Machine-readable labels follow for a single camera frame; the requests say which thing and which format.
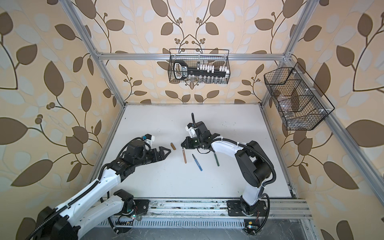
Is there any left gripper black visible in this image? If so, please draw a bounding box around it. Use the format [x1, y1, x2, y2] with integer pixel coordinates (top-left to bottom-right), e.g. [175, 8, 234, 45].
[133, 146, 172, 168]

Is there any brown pen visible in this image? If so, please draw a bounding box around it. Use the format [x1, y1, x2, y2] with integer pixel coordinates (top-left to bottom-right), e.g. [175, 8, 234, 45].
[182, 148, 187, 164]

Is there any blue pen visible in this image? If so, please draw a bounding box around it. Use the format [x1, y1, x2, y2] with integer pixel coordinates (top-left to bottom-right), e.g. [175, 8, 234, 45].
[192, 154, 203, 172]

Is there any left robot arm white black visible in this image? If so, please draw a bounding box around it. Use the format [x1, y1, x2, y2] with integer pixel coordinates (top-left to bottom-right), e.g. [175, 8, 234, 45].
[27, 135, 171, 240]

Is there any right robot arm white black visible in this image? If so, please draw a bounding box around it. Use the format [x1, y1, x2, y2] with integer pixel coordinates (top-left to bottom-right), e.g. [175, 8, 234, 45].
[181, 122, 277, 216]

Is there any green pen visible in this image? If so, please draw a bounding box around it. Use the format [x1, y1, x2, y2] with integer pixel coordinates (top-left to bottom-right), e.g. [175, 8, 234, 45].
[213, 151, 220, 167]

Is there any black tool with white bits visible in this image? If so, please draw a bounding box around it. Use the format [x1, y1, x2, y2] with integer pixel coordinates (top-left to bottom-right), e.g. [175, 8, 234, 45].
[171, 60, 231, 80]

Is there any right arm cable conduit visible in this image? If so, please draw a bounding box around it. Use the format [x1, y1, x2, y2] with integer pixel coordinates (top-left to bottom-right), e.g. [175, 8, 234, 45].
[191, 112, 277, 185]

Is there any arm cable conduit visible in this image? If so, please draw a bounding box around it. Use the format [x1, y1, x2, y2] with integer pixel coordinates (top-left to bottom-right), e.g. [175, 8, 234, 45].
[191, 112, 277, 185]
[25, 136, 145, 240]

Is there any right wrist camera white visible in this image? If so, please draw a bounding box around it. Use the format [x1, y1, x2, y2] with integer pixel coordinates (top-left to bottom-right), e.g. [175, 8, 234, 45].
[186, 126, 197, 138]

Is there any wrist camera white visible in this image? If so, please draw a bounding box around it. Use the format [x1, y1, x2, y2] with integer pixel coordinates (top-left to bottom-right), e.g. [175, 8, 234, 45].
[186, 126, 197, 138]
[142, 134, 155, 144]

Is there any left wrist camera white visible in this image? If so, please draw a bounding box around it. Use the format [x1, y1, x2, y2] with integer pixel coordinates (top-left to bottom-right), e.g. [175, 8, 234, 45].
[142, 134, 155, 144]

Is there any back wire basket black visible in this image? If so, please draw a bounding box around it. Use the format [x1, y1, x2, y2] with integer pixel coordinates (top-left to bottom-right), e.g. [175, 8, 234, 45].
[168, 48, 231, 85]

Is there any wire basket black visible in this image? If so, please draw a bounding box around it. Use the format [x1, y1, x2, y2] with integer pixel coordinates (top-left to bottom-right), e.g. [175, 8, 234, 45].
[264, 63, 335, 131]
[168, 48, 231, 85]

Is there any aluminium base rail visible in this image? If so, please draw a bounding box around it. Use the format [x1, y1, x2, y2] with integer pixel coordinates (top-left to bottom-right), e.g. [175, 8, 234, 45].
[111, 198, 313, 229]

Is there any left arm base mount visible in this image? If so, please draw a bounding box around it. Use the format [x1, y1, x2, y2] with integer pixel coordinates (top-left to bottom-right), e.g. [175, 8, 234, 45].
[108, 200, 150, 235]

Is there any aluminium frame back bar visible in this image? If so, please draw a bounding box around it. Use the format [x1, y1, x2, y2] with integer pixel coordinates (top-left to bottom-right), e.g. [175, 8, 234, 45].
[95, 52, 286, 61]

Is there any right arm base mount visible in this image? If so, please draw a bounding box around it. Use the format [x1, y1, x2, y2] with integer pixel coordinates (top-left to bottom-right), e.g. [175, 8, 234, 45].
[227, 198, 271, 236]

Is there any right wire basket black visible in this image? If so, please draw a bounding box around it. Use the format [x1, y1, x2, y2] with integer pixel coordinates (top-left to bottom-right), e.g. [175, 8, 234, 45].
[264, 63, 335, 131]

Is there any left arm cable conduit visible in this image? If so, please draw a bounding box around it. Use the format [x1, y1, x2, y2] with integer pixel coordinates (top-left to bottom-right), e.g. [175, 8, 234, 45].
[25, 136, 145, 240]

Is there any aluminium frame right post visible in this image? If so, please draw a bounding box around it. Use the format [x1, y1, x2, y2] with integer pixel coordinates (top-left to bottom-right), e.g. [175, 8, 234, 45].
[259, 0, 319, 107]

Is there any aluminium frame post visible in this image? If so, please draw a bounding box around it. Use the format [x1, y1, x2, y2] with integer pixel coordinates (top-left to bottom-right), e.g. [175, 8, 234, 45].
[59, 0, 126, 108]
[259, 0, 319, 107]

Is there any aluminium frame left post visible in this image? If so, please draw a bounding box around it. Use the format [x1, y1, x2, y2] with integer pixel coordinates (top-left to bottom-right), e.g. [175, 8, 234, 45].
[59, 0, 126, 108]

